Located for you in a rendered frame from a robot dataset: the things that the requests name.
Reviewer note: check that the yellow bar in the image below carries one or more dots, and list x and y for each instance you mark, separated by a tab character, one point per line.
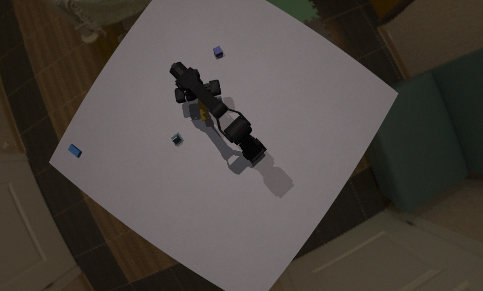
203	111

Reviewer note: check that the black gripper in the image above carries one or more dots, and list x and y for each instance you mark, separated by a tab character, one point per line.
213	87

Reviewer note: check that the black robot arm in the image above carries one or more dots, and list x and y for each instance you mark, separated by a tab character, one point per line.
238	131

